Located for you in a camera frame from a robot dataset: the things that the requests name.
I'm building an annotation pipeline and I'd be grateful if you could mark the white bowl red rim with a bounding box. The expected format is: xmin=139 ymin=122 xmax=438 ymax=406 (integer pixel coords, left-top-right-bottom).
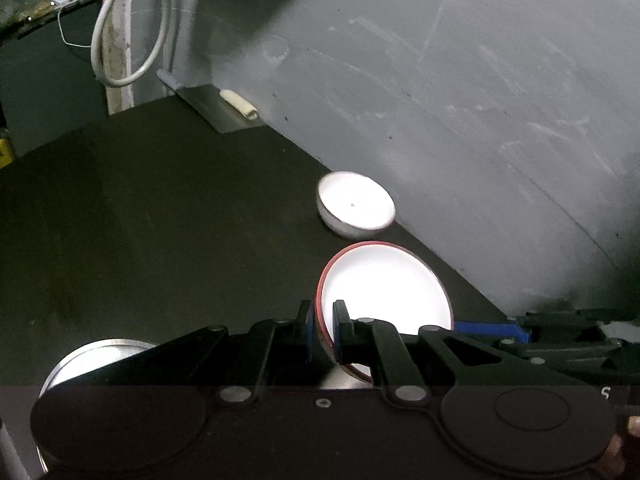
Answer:
xmin=312 ymin=240 xmax=454 ymax=359

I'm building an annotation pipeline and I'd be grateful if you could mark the white looped cable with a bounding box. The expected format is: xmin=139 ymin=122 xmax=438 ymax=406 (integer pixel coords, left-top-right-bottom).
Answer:
xmin=90 ymin=0 xmax=173 ymax=89

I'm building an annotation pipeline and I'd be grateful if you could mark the white wooden post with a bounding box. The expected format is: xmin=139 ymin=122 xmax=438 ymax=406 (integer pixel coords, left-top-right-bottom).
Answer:
xmin=102 ymin=0 xmax=134 ymax=115

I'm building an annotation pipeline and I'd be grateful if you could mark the white ceramic bowl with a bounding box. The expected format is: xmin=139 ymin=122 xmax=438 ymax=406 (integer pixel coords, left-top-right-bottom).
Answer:
xmin=316 ymin=171 xmax=396 ymax=240

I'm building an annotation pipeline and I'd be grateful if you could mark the grey flat metal plate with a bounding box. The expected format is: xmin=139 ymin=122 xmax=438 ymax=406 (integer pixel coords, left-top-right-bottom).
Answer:
xmin=156 ymin=70 xmax=265 ymax=134

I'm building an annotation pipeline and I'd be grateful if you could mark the steel plate with sticker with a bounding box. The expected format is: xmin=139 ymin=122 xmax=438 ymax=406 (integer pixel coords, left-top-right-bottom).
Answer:
xmin=37 ymin=337 xmax=158 ymax=476

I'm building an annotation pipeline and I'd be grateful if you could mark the cream cylindrical roll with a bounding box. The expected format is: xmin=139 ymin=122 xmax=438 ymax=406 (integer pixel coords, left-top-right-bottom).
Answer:
xmin=219 ymin=89 xmax=259 ymax=120

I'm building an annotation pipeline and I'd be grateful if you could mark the right hand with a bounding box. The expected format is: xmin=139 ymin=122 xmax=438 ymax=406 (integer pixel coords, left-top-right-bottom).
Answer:
xmin=596 ymin=416 xmax=640 ymax=480

